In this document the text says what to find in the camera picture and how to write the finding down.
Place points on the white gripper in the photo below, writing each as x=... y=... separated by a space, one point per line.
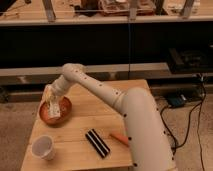
x=54 y=91

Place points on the small white labelled bottle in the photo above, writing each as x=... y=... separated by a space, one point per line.
x=54 y=109

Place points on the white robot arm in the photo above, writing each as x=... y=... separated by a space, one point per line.
x=148 y=142

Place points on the orange ceramic bowl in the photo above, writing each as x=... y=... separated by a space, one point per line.
x=65 y=110

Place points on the white plastic cup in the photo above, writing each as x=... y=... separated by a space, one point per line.
x=43 y=148

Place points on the wooden table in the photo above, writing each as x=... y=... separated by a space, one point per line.
x=73 y=151

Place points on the black striped rectangular block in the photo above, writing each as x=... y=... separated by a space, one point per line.
x=98 y=144

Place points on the orange toy carrot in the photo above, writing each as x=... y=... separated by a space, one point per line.
x=121 y=138

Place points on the black power adapter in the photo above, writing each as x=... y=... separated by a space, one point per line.
x=175 y=101

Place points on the long metal shelf rack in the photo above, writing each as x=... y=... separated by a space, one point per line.
x=133 y=39

